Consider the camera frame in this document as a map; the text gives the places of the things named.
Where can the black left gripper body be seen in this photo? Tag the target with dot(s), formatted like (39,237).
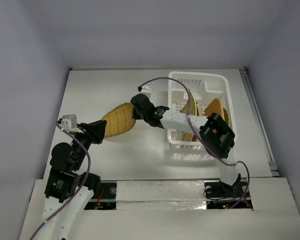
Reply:
(83,137)

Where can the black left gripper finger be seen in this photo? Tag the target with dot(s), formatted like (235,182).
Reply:
(95,138)
(95,129)

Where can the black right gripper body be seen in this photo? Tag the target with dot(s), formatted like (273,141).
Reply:
(138,106)

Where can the rounded woven bamboo tray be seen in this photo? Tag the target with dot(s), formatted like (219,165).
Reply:
(119,120)

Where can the square woven bamboo tray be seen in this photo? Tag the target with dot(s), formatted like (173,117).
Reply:
(191,108)

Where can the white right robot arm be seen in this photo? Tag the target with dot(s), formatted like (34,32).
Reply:
(212,131)

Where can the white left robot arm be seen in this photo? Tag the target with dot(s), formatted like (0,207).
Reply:
(70,184)

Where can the white plastic dish rack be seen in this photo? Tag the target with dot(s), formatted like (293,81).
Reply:
(205,87)

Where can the round woven bamboo plate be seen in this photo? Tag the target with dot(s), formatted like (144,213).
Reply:
(216,106)

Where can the white foam front panel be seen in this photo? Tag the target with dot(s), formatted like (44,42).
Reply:
(176,210)

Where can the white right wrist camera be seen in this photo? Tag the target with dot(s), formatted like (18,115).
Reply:
(144,91)

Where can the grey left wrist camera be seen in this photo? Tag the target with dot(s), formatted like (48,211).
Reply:
(68,123)

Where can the aluminium side rail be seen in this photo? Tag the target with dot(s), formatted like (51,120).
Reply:
(259,123)

